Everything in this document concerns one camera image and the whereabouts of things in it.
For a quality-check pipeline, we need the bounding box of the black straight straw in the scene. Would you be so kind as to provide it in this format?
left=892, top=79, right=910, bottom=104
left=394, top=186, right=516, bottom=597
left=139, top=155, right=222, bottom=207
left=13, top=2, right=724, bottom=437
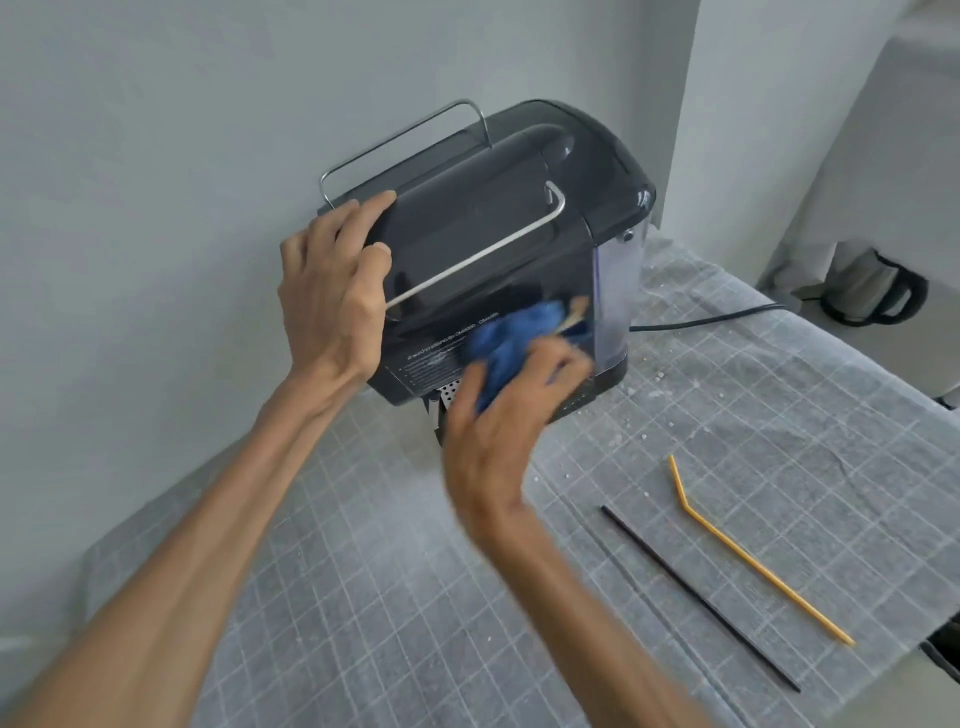
left=600, top=505, right=802, bottom=693

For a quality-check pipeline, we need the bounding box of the person's left hand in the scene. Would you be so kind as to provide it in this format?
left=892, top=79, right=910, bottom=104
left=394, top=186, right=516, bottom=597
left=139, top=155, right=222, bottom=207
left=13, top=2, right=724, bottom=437
left=278, top=189, right=398, bottom=385

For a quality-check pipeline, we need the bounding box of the black power cable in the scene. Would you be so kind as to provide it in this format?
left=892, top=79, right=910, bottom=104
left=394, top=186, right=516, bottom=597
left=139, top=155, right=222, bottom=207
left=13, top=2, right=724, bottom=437
left=628, top=302, right=790, bottom=333

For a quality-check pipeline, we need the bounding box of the person's left forearm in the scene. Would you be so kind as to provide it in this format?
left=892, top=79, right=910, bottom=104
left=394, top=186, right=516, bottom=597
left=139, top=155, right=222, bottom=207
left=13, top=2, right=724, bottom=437
left=0, top=369, right=369, bottom=728

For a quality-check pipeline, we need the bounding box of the black object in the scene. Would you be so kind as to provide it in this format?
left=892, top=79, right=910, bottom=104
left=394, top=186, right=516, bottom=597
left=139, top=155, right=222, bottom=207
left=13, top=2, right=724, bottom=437
left=921, top=611, right=960, bottom=687

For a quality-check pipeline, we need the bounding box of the person's right hand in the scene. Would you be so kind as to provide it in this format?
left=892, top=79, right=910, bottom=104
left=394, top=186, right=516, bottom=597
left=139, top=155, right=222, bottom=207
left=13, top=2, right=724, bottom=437
left=441, top=336, right=595, bottom=528

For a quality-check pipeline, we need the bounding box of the grey grid table cloth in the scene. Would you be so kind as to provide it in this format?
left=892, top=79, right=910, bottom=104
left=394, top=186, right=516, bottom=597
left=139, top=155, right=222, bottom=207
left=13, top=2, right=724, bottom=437
left=78, top=232, right=960, bottom=728

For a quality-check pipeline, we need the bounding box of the blue cleaning cloth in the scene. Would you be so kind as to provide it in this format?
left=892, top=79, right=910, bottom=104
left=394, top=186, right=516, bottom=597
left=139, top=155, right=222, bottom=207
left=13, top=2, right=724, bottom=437
left=466, top=298, right=571, bottom=415

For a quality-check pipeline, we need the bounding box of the black coffee machine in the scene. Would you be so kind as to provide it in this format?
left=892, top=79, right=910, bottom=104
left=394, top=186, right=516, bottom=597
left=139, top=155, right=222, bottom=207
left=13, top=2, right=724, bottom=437
left=318, top=99, right=657, bottom=451

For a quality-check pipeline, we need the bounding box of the steel and black kettle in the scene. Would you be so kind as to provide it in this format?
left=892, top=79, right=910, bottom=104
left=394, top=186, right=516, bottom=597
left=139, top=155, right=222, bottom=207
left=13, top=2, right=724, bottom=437
left=819, top=243, right=930, bottom=327

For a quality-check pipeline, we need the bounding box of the yellow bendy straw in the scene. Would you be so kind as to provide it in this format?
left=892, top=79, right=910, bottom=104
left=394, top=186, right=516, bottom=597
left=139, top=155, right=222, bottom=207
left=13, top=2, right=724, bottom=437
left=667, top=453, right=857, bottom=648

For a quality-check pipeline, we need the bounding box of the person's right forearm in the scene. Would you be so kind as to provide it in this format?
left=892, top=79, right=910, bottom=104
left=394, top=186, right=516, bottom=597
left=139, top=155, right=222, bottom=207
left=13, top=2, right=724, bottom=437
left=453, top=498, right=702, bottom=728

